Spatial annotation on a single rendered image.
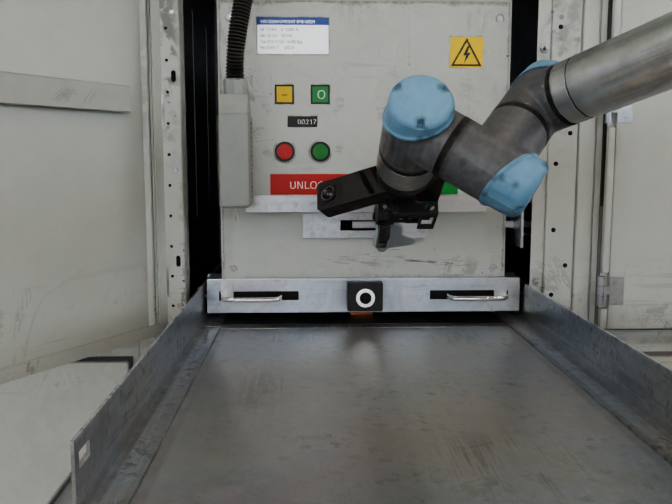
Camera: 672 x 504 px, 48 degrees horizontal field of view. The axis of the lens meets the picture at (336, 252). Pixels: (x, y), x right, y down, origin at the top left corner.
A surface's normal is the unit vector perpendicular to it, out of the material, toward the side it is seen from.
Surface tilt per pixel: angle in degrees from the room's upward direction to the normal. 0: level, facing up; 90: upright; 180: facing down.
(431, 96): 60
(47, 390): 90
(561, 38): 90
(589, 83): 102
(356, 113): 90
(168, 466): 0
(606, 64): 83
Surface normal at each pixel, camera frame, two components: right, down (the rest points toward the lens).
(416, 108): 0.04, -0.39
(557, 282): 0.04, 0.13
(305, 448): 0.00, -0.99
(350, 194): -0.50, -0.35
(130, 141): 0.89, 0.06
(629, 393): -1.00, 0.00
